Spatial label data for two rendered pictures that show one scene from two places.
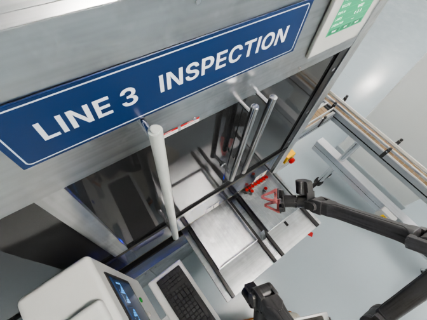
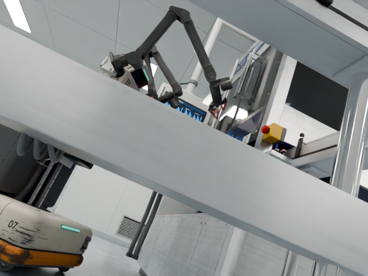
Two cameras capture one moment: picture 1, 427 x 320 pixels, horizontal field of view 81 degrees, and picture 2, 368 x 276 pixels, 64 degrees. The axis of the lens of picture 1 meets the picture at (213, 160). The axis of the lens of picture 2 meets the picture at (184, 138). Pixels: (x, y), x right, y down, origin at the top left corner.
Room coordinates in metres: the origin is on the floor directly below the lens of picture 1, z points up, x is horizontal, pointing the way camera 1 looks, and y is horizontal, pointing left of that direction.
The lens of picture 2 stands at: (1.28, -1.67, 0.36)
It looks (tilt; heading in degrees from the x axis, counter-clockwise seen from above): 20 degrees up; 125
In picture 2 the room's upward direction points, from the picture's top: 22 degrees clockwise
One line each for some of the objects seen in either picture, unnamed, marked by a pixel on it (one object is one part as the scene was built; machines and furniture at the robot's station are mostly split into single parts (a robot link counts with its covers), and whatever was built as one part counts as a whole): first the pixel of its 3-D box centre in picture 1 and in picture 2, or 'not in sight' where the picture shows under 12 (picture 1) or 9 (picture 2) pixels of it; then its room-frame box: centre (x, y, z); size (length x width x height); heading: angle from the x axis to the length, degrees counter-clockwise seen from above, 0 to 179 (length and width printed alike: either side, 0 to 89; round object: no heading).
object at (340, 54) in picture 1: (297, 126); (274, 76); (0.77, -0.36, 1.40); 0.05 x 0.01 x 0.80; 134
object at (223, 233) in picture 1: (220, 228); not in sight; (0.39, -0.10, 0.90); 0.34 x 0.26 x 0.04; 44
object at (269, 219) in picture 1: (265, 196); not in sight; (0.63, -0.34, 0.90); 0.34 x 0.26 x 0.04; 44
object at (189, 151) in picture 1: (173, 185); (233, 103); (0.33, 0.11, 1.50); 0.47 x 0.01 x 0.59; 134
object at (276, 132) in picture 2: (286, 154); (274, 133); (0.88, -0.44, 0.99); 0.08 x 0.07 x 0.07; 44
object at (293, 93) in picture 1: (272, 128); (263, 77); (0.64, -0.21, 1.50); 0.43 x 0.01 x 0.59; 134
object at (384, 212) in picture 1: (385, 215); not in sight; (0.82, -1.39, 0.50); 0.12 x 0.05 x 0.09; 44
